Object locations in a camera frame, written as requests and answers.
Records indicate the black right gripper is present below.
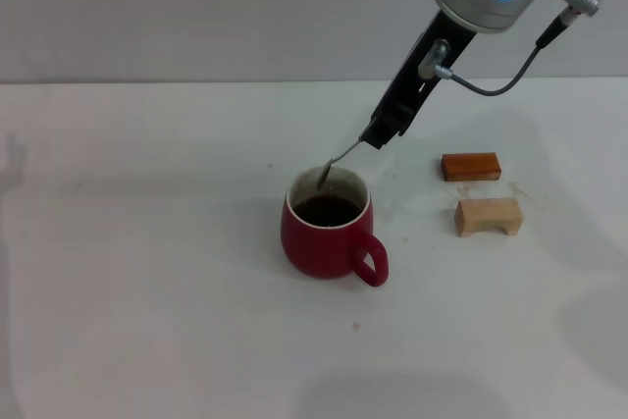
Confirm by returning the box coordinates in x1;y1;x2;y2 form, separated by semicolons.
359;10;480;152

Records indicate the blue-handled metal spoon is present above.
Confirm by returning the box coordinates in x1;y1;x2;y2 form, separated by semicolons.
316;138;365;189

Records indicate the red ceramic cup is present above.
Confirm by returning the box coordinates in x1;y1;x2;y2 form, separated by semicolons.
280;166;391;288

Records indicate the light wooden spoon rest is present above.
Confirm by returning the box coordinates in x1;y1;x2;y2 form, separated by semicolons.
453;196;524;238

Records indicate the dark brown wooden block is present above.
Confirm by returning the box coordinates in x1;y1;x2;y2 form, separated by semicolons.
440;152;502;184

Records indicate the dark coffee liquid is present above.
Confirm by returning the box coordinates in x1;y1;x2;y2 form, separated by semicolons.
292;195;362;229

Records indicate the right wrist cable with connector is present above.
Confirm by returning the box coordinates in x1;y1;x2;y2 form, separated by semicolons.
417;0;602;96

